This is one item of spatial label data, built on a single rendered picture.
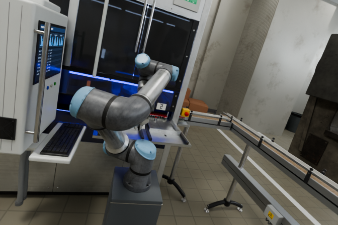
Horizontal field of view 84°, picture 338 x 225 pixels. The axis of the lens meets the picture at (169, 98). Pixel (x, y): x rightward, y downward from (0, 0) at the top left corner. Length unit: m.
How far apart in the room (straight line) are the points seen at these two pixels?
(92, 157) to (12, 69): 1.04
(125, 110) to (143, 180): 0.52
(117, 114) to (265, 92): 5.32
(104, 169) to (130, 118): 1.36
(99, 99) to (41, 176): 1.46
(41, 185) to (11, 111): 1.04
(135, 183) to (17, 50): 0.81
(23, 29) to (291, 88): 6.01
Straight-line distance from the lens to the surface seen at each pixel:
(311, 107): 4.76
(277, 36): 5.69
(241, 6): 6.47
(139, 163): 0.99
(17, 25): 1.08
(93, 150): 1.83
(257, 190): 2.02
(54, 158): 1.22
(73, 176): 1.99
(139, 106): 0.63
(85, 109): 0.65
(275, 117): 6.26
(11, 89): 1.13
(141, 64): 0.92
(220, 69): 6.20
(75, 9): 1.59
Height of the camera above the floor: 1.48
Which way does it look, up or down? 13 degrees down
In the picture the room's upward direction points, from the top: 15 degrees clockwise
